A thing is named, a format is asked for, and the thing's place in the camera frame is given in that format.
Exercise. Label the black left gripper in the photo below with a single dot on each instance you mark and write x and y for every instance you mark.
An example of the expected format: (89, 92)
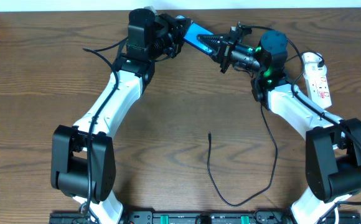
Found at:
(178, 34)

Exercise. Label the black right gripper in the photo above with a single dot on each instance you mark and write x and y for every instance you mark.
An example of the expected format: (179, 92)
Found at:
(228, 51)

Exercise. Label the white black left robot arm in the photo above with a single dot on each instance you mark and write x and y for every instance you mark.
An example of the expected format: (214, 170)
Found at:
(83, 160)

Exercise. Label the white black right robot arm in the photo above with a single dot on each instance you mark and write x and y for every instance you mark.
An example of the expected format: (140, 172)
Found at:
(332, 144)

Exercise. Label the white charger adapter plug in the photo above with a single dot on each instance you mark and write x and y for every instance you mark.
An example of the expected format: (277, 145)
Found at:
(311, 70)

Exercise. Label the white power strip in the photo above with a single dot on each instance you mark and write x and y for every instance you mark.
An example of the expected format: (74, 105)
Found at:
(317, 88)

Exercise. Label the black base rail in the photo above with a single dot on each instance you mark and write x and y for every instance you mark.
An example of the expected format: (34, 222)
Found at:
(147, 217)

